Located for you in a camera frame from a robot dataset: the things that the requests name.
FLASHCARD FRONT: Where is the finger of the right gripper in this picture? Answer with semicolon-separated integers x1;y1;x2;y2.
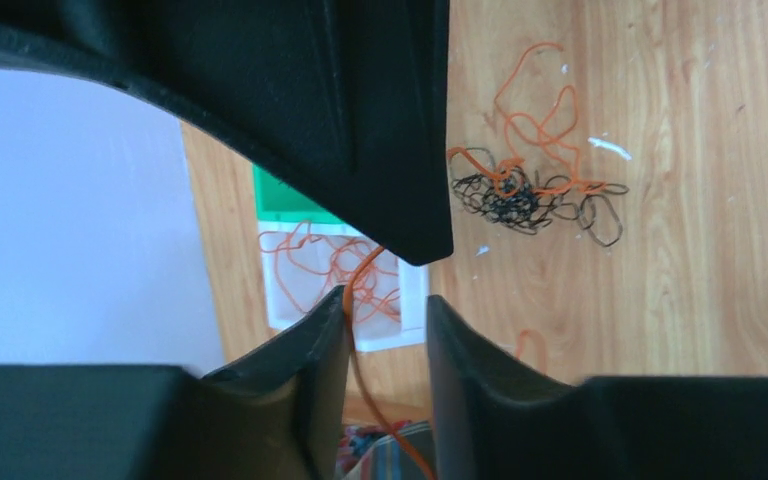
0;0;453;265

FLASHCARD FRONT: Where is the green plastic bin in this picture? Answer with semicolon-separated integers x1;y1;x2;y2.
252;165;343;224

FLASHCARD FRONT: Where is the orange cable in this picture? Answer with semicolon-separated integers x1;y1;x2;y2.
515;329;550;374
342;245;438;480
259;221;404;326

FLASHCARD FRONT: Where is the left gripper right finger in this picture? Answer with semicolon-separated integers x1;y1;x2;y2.
426;295;768;479

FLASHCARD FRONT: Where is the cable bundle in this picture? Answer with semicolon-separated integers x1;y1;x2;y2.
446;42;630;249

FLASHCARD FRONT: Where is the white plastic bin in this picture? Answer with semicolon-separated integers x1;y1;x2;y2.
258;220;430;352

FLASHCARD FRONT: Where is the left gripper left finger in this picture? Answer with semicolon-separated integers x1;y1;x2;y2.
0;288;348;479

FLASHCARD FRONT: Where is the plaid flannel shirt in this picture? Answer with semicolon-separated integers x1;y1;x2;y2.
334;421;435;480

